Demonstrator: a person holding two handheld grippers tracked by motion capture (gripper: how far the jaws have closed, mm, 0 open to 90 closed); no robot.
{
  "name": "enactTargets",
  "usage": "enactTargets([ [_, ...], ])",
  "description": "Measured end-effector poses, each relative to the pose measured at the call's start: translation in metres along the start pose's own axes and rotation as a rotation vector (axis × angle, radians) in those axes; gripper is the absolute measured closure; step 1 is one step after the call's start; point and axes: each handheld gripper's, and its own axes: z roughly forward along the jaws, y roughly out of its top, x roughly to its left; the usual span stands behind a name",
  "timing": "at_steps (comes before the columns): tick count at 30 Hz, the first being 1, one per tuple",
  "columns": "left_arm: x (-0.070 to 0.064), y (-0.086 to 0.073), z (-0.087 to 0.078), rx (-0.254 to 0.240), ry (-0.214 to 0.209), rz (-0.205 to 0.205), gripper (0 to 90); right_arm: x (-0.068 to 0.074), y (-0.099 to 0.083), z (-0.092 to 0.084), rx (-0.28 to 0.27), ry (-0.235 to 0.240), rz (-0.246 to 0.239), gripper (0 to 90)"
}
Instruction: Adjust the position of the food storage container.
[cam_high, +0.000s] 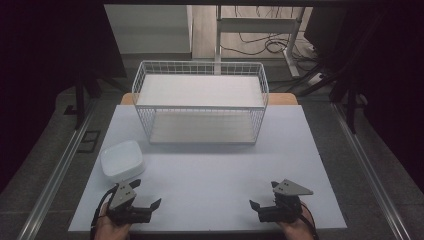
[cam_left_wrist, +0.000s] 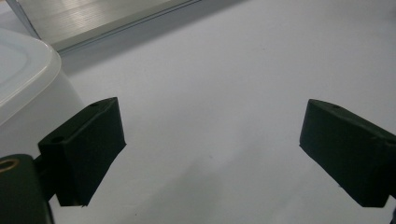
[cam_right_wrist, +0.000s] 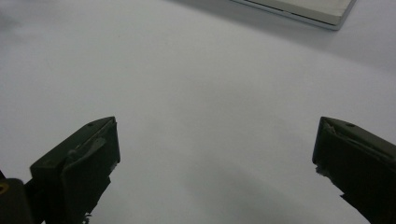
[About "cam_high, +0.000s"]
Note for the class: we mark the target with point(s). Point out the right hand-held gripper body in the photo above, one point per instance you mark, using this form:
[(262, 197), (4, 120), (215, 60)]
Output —
[(285, 203)]

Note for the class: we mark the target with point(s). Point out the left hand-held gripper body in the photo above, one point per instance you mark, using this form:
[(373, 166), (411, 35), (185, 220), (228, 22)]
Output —
[(122, 196)]

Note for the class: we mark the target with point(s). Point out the white square bowl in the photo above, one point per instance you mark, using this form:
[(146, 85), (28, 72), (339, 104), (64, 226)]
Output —
[(121, 161)]

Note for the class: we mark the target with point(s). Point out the person's right hand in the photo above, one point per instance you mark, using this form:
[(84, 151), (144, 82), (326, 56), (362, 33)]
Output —
[(298, 228)]

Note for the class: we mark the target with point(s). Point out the person's left hand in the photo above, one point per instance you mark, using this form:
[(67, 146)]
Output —
[(110, 228)]

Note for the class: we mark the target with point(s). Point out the black metal stand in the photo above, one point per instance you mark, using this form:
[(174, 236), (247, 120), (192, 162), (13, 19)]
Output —
[(350, 100), (80, 100)]

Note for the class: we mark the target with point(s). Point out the white power strip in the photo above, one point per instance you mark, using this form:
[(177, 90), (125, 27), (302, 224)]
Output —
[(315, 79)]

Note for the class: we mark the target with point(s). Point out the white cabinet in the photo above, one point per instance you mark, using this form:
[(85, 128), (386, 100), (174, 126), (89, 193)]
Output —
[(150, 30)]

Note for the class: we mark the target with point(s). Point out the black floor bracket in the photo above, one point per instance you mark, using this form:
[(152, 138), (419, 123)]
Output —
[(89, 141)]

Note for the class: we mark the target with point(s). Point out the silver floor rail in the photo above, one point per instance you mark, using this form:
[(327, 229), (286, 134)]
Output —
[(56, 173), (370, 170)]

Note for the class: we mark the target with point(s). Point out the white metal desk frame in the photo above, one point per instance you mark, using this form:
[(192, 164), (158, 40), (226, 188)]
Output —
[(256, 25)]

